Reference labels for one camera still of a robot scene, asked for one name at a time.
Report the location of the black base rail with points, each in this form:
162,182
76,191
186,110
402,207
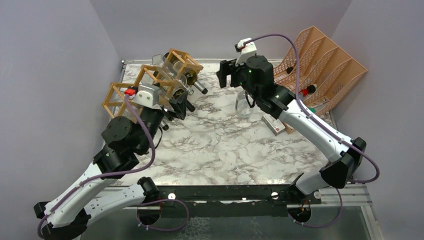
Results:
221,201

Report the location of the red black marker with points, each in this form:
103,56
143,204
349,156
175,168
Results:
308,90

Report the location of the clear bottle silver cap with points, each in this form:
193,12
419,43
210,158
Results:
242,107

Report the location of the wooden wine rack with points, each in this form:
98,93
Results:
145,76

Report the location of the small white box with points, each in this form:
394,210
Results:
274,125

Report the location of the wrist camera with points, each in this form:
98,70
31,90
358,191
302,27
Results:
145,95
246,49

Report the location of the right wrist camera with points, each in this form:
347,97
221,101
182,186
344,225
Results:
246,49

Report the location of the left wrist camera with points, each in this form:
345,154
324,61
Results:
145,95

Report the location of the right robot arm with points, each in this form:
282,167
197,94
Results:
256,77

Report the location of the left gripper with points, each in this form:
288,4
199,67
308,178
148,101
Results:
179,105

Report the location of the orange plastic file organizer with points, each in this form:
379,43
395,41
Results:
322,62

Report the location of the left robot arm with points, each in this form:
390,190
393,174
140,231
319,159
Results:
128,148

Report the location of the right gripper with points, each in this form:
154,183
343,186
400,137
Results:
228,68

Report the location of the clear glass bottle small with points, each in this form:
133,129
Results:
170,80

